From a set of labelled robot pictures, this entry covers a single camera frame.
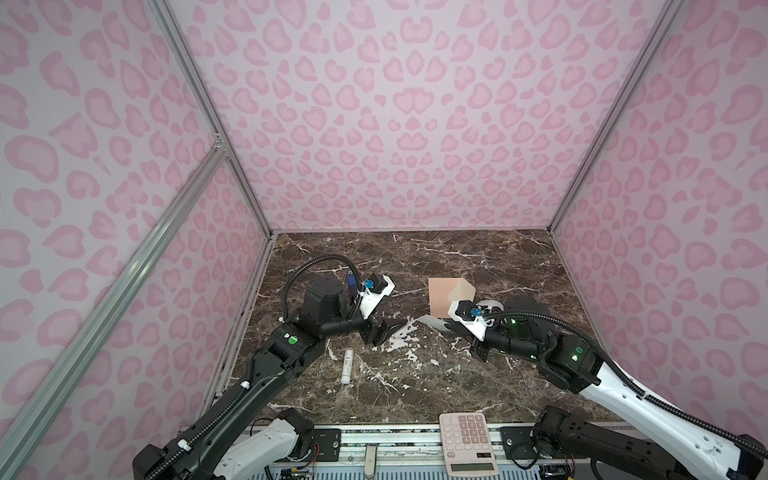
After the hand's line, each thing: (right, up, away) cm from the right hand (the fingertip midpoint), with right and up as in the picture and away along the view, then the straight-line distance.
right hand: (450, 322), depth 67 cm
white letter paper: (-3, 0, +1) cm, 4 cm away
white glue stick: (-26, -17, +17) cm, 35 cm away
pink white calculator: (+5, -31, +5) cm, 31 cm away
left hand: (-12, +4, +1) cm, 12 cm away
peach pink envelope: (+4, +3, +34) cm, 35 cm away
